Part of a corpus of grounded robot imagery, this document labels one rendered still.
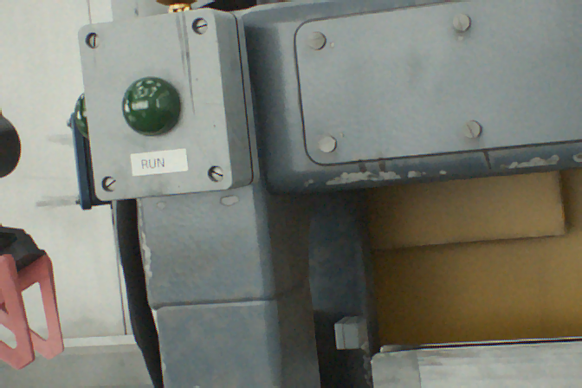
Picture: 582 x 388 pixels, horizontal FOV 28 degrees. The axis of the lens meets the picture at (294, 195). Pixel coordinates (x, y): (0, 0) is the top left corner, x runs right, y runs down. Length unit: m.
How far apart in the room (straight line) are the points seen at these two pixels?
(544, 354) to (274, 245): 0.22
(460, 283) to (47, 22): 5.72
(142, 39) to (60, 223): 5.95
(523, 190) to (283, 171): 0.26
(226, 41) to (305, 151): 0.07
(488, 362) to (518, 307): 0.14
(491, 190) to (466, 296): 0.10
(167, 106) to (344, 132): 0.10
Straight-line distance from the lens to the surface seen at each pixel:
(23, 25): 6.60
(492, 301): 0.90
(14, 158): 0.99
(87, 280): 6.50
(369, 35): 0.61
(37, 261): 0.96
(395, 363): 0.78
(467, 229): 0.84
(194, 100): 0.58
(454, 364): 0.77
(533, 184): 0.84
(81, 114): 0.61
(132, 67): 0.59
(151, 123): 0.57
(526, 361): 0.77
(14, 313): 0.85
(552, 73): 0.59
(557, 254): 0.89
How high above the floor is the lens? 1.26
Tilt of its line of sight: 3 degrees down
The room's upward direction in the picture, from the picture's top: 6 degrees counter-clockwise
